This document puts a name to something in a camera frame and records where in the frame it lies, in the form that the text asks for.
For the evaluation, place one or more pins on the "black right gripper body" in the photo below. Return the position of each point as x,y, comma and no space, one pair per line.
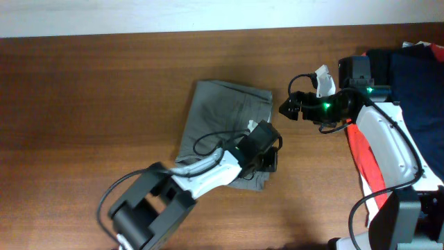
299,111

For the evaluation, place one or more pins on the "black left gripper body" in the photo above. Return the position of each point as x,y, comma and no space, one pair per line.
269,160

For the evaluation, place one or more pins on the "grey shorts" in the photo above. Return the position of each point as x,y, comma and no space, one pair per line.
217,121

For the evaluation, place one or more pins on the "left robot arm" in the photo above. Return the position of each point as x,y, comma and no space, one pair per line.
148,213

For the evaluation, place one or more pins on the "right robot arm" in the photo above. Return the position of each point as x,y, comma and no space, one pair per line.
412,217

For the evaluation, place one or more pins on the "red garment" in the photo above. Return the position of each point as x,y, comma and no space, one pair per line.
363,156

